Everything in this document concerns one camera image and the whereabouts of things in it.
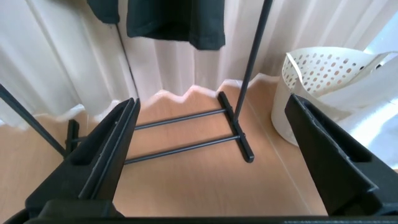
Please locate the black clothes rack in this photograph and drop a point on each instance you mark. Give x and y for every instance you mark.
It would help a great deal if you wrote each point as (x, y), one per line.
(236, 124)

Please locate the white curtain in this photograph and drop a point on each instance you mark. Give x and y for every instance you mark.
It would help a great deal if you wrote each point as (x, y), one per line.
(46, 62)

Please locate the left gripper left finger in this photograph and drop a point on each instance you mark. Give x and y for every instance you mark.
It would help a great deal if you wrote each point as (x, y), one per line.
(68, 189)

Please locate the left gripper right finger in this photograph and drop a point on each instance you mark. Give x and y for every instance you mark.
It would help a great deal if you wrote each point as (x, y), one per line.
(335, 186)

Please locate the black shorts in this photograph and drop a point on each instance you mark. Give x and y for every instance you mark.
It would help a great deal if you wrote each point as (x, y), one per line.
(174, 18)

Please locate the white laundry basket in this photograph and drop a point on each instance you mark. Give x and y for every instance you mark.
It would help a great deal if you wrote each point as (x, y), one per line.
(317, 68)

